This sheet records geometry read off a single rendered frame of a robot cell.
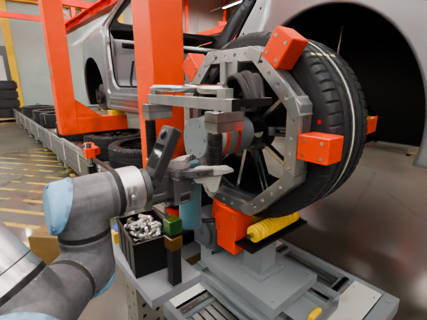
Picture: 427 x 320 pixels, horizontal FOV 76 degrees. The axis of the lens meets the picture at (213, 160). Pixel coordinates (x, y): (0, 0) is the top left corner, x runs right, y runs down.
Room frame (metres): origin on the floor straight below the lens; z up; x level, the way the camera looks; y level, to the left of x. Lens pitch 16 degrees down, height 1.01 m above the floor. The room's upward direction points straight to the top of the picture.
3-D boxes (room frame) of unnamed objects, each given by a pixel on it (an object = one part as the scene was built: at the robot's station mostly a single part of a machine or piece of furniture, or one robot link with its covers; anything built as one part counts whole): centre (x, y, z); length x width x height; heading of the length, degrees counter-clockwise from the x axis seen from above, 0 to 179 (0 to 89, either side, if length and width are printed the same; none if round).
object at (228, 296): (1.03, -0.23, 0.13); 0.50 x 0.36 x 0.10; 40
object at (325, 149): (0.71, -0.28, 0.85); 0.09 x 0.08 x 0.07; 40
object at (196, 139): (0.90, -0.02, 0.85); 0.21 x 0.14 x 0.14; 130
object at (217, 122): (0.68, -0.03, 0.93); 0.09 x 0.05 x 0.05; 130
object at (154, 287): (0.83, 0.24, 0.44); 0.43 x 0.17 x 0.03; 40
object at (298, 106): (0.95, -0.08, 0.85); 0.54 x 0.07 x 0.54; 40
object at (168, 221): (0.67, 0.11, 0.64); 0.04 x 0.04 x 0.04; 40
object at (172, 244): (0.67, 0.11, 0.59); 0.04 x 0.04 x 0.04; 40
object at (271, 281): (1.06, -0.21, 0.32); 0.40 x 0.30 x 0.28; 40
